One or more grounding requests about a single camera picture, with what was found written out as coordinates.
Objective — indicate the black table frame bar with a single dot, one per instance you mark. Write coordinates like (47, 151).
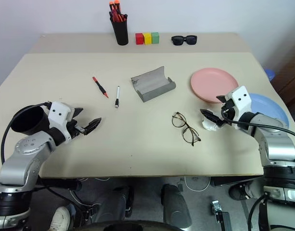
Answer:
(61, 184)

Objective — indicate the red cube block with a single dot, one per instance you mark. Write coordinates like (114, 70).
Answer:
(139, 39)

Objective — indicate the blue plate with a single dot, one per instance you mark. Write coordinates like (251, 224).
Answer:
(267, 103)

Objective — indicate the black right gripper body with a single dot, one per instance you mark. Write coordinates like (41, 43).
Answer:
(228, 109)

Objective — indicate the blue plastic container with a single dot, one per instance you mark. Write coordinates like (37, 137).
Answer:
(270, 74)

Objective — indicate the white marker pen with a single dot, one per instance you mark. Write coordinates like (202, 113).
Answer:
(117, 95)

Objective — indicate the brown wooden cabinet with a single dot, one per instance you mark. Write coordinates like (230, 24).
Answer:
(289, 81)

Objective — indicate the dark rounded robot leg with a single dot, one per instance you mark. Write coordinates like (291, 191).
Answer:
(175, 207)
(116, 204)

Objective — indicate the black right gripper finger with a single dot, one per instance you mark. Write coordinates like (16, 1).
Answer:
(222, 98)
(210, 115)

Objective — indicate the black sunglasses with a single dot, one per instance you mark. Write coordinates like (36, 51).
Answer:
(178, 40)

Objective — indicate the tortoiseshell round eyeglasses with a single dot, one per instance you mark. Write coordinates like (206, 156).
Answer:
(178, 119)

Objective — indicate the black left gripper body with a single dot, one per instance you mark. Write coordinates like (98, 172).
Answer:
(72, 128)

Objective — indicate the red pen with black tip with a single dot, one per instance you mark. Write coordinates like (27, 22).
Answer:
(125, 16)

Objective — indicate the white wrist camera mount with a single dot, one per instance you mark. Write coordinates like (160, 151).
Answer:
(241, 98)
(58, 115)

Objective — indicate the yellow cube block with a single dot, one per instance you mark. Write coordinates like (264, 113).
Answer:
(148, 39)

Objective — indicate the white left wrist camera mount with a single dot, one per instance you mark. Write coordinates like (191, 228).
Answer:
(58, 115)

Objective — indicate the black pen holder cup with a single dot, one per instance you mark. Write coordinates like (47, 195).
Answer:
(121, 33)

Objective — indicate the grey open glasses case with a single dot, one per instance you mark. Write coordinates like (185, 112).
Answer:
(152, 91)

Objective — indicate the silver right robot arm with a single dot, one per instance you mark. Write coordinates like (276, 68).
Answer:
(277, 144)

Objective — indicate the dark rounded robot body edge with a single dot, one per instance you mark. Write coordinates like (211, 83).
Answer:
(128, 226)

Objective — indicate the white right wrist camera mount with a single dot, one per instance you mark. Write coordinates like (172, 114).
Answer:
(241, 98)

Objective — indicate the black shoe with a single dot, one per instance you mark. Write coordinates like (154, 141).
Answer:
(240, 192)

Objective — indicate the green cube block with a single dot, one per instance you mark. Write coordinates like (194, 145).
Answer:
(155, 38)

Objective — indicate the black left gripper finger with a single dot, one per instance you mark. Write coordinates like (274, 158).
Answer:
(77, 112)
(92, 125)

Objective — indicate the orange-capped red pen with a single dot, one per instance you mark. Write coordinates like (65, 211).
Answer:
(111, 6)
(117, 6)

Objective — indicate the pink plate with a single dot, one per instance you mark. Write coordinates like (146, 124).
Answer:
(212, 83)

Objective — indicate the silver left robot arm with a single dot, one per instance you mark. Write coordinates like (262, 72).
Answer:
(25, 146)

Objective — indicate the red and black pen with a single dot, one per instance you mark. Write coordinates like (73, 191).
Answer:
(99, 86)

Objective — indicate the metal caster bracket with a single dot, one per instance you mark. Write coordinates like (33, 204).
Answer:
(216, 208)

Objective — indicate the white shoe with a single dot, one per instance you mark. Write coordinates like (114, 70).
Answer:
(59, 219)

